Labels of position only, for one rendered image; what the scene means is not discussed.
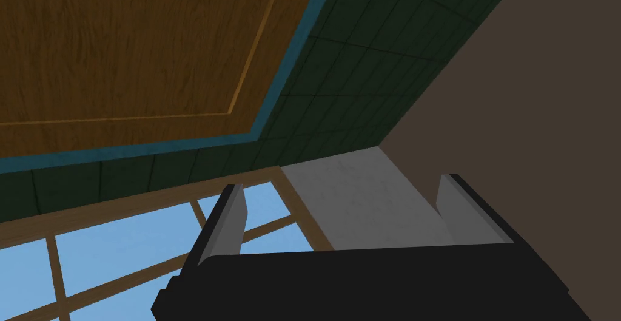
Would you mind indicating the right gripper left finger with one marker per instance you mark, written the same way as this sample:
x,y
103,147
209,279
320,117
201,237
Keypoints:
x,y
225,229

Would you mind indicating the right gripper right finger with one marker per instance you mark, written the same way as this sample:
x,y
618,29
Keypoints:
x,y
468,214

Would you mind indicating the wooden framed window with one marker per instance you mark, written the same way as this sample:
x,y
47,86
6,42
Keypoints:
x,y
126,258

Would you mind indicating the brown wooden door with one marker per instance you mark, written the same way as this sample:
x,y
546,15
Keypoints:
x,y
131,54

